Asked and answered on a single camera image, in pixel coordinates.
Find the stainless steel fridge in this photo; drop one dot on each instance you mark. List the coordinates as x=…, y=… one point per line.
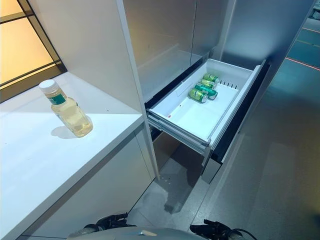
x=162, y=37

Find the grey robot torso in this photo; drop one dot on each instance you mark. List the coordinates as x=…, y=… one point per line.
x=130, y=235

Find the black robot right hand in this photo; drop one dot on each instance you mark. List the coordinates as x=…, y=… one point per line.
x=212, y=228

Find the yellow drink bottle white cap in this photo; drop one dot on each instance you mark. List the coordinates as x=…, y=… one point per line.
x=72, y=115

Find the white fridge drawer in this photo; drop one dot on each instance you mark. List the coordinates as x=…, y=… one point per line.
x=190, y=117

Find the black framed window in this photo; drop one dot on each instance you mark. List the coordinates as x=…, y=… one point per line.
x=25, y=40

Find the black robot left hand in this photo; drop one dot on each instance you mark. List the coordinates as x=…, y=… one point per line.
x=112, y=221

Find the white tall side panel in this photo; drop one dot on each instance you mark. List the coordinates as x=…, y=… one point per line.
x=95, y=50

